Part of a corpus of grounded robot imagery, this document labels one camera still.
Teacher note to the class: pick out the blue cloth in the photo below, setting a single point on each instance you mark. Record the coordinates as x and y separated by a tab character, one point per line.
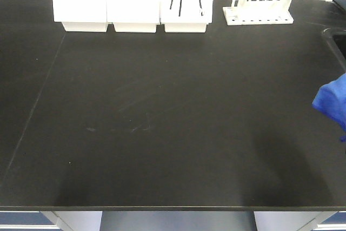
330	100

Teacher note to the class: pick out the right white storage bin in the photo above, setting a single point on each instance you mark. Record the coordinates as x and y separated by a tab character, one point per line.
191	16

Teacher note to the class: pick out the white storage bin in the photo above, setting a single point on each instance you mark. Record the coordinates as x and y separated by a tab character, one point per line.
139	16
191	16
81	15

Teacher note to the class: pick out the middle white storage bin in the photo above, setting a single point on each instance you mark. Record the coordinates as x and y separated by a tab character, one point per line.
139	16

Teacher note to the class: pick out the white test tube rack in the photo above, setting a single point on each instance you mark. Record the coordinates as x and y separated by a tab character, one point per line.
258	12

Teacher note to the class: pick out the left white storage bin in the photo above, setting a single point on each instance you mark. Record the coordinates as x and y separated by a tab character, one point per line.
81	15

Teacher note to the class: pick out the black lab sink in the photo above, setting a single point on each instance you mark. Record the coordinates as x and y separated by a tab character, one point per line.
335	40

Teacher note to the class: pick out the blue base cabinet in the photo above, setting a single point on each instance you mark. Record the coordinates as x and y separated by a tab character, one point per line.
26	221
330	221

